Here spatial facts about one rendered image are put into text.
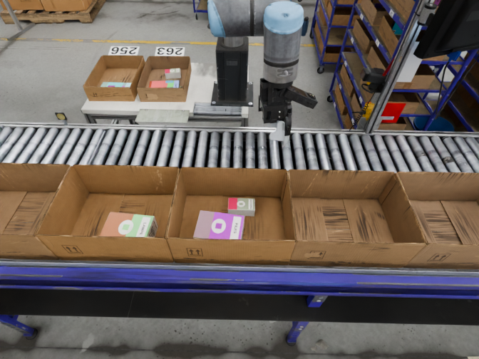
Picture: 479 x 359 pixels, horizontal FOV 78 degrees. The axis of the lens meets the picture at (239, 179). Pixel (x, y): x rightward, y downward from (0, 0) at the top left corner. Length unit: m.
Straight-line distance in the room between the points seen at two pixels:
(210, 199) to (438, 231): 0.87
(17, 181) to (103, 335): 1.01
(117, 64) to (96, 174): 1.25
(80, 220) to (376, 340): 1.65
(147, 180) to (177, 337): 1.03
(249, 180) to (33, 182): 0.84
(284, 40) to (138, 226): 0.74
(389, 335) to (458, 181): 1.05
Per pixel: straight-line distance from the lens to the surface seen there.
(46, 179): 1.35
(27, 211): 1.40
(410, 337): 2.13
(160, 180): 1.17
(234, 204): 1.11
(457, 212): 1.43
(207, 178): 1.12
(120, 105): 1.99
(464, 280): 1.24
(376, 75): 1.66
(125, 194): 1.28
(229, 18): 0.87
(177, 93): 1.89
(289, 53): 0.77
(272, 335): 1.89
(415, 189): 1.33
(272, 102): 0.85
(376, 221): 1.24
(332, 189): 1.21
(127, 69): 2.31
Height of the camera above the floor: 1.84
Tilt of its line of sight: 50 degrees down
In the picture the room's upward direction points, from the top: 1 degrees clockwise
